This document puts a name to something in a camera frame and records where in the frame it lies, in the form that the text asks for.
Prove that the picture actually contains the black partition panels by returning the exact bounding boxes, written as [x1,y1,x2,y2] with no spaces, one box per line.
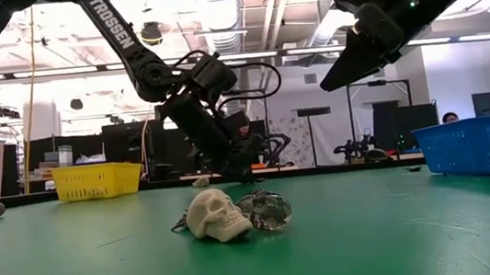
[24,114,199,196]

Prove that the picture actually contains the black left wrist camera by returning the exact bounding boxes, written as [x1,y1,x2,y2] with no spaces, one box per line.
[220,108,255,144]

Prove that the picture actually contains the white patterned sheet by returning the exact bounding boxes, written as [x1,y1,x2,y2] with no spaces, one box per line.
[268,115,319,172]

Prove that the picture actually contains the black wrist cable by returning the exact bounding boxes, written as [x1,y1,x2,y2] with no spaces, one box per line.
[213,58,287,114]

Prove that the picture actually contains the long ceiling light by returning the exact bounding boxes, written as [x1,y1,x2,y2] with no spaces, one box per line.
[285,26,490,65]
[0,40,281,88]

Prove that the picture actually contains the yellow plastic basket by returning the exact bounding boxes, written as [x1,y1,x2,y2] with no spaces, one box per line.
[50,157,147,205]

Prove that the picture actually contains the blue plastic basket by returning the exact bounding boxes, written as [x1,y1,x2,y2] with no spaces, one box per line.
[411,115,490,185]

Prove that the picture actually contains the black panel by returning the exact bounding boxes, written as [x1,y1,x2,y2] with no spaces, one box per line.
[370,97,442,156]

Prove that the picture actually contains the white plastic skull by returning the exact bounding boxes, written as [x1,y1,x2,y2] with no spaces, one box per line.
[190,175,211,189]
[182,183,256,247]

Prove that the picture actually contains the silver flexible duct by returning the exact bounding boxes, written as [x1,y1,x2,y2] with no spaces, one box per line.
[190,0,246,59]

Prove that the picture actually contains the yellow cable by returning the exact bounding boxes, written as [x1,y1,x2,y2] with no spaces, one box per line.
[3,6,56,196]

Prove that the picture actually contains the large silver duct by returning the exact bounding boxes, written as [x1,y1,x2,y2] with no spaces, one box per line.
[302,0,397,52]

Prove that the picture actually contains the black ceiling camera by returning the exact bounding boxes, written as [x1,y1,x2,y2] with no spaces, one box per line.
[139,20,166,48]

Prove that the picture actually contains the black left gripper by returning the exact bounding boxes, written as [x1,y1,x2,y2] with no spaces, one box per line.
[156,83,271,193]

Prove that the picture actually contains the green table mat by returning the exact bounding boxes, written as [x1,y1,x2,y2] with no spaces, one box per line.
[0,149,490,275]

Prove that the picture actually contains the black table frame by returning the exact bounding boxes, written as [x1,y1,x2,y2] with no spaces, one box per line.
[0,147,429,213]

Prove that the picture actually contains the black sign on pole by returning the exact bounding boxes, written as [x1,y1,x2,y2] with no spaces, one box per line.
[296,106,338,169]

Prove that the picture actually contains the black frame stand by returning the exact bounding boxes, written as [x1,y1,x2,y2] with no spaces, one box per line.
[346,76,418,163]

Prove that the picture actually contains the clear plastic jar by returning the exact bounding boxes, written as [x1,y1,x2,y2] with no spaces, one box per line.
[56,144,75,169]

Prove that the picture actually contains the clear glass skull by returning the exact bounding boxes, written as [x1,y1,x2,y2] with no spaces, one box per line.
[234,185,295,236]

